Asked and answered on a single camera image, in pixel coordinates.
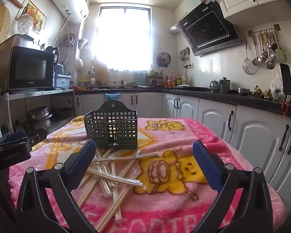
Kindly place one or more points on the metal kettle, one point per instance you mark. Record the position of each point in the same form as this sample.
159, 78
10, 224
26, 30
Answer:
214, 87

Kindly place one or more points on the clear plastic bag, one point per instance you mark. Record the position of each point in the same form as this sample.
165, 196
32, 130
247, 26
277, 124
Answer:
276, 88

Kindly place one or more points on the pale green spice rack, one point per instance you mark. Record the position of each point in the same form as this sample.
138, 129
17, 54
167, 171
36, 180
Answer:
139, 79

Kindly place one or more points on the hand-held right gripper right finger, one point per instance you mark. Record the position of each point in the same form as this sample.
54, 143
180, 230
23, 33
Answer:
206, 162

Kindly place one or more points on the metal kitchen shelf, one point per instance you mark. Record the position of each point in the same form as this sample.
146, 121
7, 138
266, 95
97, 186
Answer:
38, 94

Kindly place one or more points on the blue-grey storage box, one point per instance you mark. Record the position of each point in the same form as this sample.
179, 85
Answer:
62, 81

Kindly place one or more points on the bunch of chopsticks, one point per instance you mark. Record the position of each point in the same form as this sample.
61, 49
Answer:
104, 182

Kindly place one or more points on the white water heater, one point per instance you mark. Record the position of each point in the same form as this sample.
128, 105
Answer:
70, 0

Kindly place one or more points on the white plastic colander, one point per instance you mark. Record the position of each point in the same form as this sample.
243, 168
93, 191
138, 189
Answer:
25, 24

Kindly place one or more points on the black smartphone on stand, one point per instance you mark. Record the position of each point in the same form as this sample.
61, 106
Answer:
286, 77

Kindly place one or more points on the kitchen window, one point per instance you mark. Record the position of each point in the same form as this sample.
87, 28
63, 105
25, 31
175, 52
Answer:
123, 36

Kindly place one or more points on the white base cabinets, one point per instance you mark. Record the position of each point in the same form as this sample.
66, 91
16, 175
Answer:
252, 136

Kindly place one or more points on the pink printed bear blanket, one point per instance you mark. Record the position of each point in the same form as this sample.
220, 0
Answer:
160, 211

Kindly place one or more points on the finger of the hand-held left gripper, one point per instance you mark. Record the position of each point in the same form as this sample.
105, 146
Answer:
37, 137
14, 134

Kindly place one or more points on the framed fruit picture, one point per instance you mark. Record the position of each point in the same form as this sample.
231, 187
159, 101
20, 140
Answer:
37, 14

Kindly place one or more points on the small wall fan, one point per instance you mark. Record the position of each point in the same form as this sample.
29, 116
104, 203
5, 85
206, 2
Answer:
163, 59

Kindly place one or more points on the wooden cutting board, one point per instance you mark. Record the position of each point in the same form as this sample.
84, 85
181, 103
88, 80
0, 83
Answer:
100, 72

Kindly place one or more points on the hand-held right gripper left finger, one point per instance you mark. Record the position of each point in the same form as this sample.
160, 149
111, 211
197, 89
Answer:
86, 157

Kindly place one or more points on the wooden rolling pin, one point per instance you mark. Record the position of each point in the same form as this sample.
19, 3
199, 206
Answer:
14, 0

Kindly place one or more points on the metal bowl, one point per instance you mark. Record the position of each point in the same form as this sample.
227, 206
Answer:
243, 91

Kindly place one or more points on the row of hanging kitchen utensils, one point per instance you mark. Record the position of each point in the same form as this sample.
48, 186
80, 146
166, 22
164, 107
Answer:
269, 53

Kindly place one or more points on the black microwave oven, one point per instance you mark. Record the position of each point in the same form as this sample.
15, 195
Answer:
29, 68

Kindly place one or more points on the small hanging utensils set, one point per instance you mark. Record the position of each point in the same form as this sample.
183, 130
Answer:
184, 55

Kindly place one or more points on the silver exhaust duct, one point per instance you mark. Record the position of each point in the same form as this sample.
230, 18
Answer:
174, 29

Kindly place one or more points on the dark green plastic utensil basket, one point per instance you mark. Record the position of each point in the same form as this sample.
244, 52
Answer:
104, 109

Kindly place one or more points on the ginger roots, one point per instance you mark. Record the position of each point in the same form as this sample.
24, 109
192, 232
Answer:
258, 92

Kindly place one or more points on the group of sauce bottles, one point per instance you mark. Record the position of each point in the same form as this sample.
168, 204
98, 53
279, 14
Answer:
177, 80

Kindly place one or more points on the black kitchen countertop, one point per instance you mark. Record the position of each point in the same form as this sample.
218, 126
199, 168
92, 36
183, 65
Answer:
232, 98

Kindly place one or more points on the stacked steel pots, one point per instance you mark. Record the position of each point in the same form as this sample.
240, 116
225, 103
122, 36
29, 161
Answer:
38, 117

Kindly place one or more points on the blue plastic bag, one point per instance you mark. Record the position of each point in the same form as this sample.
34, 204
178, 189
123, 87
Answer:
111, 96

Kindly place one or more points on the black frying pan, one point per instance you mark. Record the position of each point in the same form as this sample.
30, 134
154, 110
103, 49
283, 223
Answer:
61, 112

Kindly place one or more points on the black range hood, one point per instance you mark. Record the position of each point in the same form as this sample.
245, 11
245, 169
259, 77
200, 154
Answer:
206, 29

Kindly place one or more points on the gas stove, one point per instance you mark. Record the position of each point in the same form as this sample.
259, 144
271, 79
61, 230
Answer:
189, 88

